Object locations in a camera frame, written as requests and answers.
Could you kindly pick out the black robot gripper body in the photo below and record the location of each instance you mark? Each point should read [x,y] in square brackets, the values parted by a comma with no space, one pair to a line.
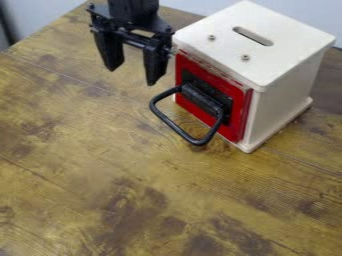
[131,22]

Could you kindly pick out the red wooden drawer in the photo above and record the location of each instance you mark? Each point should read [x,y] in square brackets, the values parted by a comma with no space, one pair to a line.
[222,88]

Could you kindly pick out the black metal drawer handle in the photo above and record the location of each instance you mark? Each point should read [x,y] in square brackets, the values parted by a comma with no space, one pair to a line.
[194,131]

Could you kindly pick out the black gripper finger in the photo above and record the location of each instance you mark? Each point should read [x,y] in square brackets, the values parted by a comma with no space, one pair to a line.
[155,57]
[110,51]

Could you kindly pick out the white wooden box cabinet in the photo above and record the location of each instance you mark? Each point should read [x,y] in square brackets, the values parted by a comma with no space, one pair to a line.
[269,52]

